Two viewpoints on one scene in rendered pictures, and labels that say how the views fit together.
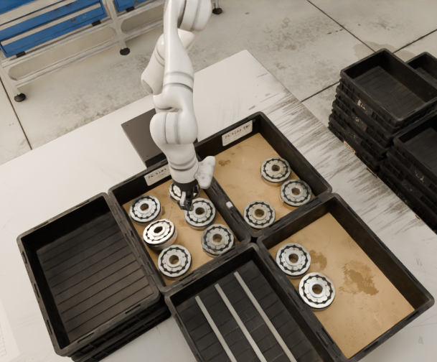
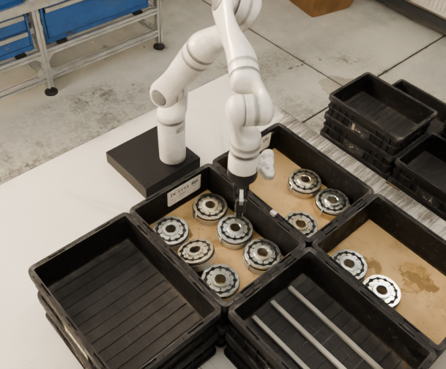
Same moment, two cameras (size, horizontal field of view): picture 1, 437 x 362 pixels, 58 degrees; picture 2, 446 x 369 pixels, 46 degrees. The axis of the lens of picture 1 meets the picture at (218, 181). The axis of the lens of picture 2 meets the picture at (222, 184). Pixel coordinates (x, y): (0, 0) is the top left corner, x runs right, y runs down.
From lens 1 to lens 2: 50 cm
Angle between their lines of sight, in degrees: 16
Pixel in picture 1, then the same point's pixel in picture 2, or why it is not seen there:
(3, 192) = not seen: outside the picture
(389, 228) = not seen: hidden behind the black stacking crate
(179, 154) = (250, 139)
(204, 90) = (192, 115)
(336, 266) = (391, 269)
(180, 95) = (254, 77)
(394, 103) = (387, 126)
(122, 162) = (113, 195)
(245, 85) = not seen: hidden behind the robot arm
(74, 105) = not seen: outside the picture
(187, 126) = (268, 105)
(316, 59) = (281, 94)
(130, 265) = (165, 293)
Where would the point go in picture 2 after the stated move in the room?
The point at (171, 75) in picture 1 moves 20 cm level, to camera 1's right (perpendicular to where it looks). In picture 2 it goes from (240, 59) to (322, 49)
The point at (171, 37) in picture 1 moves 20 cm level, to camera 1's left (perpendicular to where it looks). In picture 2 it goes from (232, 25) to (146, 35)
